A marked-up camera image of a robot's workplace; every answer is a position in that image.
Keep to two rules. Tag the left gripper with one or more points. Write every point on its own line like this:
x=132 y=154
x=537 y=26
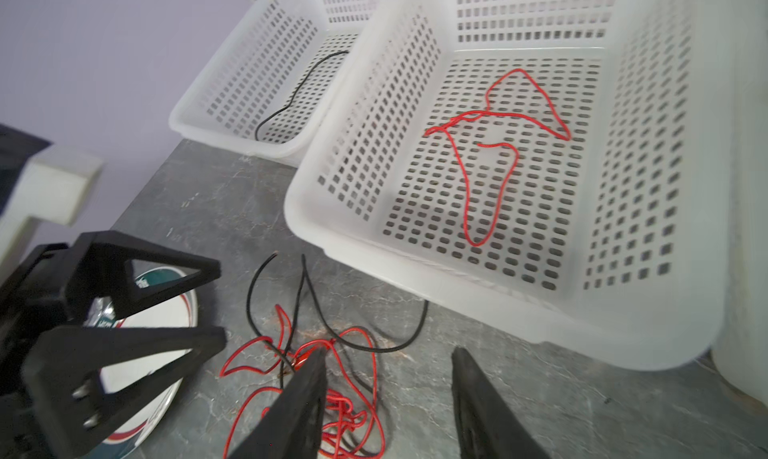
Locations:
x=67 y=389

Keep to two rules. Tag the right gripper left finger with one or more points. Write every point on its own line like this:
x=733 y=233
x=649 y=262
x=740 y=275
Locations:
x=293 y=426

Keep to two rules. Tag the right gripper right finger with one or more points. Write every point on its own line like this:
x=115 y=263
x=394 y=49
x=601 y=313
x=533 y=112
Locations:
x=486 y=426

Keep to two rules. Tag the green rimmed white plate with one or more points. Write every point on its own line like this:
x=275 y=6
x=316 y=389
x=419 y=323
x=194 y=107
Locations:
x=178 y=312

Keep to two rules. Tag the middle white plastic basket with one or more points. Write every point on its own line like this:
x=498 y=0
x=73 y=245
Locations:
x=557 y=169

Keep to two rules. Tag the white plastic basket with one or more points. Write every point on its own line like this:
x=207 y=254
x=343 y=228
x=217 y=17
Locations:
x=740 y=351
x=267 y=88
x=557 y=169

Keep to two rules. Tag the left white plastic basket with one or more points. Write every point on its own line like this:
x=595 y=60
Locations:
x=267 y=88

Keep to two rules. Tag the right white plastic basket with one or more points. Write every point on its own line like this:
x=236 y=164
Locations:
x=740 y=351

